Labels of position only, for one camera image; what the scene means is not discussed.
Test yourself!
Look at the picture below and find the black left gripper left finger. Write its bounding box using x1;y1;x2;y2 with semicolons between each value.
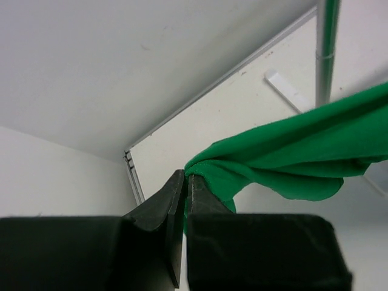
1;170;185;290

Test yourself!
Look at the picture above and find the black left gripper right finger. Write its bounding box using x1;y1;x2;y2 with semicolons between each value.
186;175;353;290

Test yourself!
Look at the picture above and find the green t-shirt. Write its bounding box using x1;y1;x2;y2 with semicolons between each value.
184;81;388;236

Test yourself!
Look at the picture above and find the white rack base foot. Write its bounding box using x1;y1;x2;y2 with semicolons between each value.
264;69;315;113

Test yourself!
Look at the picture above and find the silver clothes rack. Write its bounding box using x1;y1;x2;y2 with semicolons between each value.
315;0;341;107

